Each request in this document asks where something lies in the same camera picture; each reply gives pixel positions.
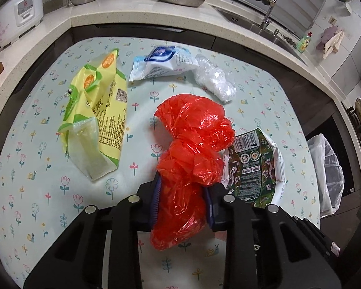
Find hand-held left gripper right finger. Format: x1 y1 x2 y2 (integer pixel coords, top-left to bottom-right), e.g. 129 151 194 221
203 182 342 289

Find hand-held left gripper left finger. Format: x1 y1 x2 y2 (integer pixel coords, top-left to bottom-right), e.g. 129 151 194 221
23 175 163 289

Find clear plastic bin liner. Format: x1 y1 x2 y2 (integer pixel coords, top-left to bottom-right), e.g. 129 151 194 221
307 133 345 217

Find red plastic bag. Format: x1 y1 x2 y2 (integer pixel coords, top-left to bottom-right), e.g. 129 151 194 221
150 94 236 251

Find green instant noodle cup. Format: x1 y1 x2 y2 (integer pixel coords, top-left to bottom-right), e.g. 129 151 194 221
221 128 287 208

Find yellow green snack bag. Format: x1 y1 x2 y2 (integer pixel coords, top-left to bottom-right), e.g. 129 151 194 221
57 48 129 182

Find floral tablecloth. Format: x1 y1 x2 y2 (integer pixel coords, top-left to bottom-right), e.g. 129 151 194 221
0 36 321 289

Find black gas stove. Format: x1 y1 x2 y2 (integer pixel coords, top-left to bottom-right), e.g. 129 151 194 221
343 102 361 164

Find crumpled clear plastic wrap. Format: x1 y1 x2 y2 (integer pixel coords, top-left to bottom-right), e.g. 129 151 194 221
194 54 238 103

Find blue white packet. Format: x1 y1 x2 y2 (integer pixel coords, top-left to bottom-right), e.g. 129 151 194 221
129 45 199 82

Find dark scrubber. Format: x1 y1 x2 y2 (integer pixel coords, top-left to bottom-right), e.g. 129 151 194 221
281 34 298 50

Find green dish soap bottle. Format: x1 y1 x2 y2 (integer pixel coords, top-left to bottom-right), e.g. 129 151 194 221
298 32 313 54

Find steel sink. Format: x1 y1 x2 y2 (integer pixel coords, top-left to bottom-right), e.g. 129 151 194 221
215 6 309 67

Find cream hanging towel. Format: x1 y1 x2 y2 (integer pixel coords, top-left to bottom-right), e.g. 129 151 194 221
322 30 345 59

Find chrome faucet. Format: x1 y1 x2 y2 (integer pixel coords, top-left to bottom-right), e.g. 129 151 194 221
251 0 280 30

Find purple hanging cloth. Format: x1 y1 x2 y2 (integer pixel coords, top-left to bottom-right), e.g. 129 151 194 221
316 26 339 50

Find white rice cooker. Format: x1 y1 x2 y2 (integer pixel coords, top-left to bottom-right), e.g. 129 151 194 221
0 0 45 47

